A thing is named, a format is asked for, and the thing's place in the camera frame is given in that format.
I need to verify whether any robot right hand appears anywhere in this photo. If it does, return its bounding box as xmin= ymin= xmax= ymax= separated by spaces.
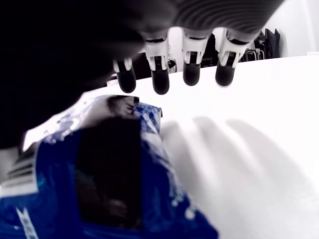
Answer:
xmin=0 ymin=0 xmax=285 ymax=185

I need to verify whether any person in black hoodie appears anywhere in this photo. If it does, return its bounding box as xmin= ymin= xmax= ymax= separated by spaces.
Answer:
xmin=201 ymin=33 xmax=220 ymax=68

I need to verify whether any blue Oreo packet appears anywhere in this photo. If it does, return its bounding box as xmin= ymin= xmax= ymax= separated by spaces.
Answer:
xmin=0 ymin=94 xmax=220 ymax=239

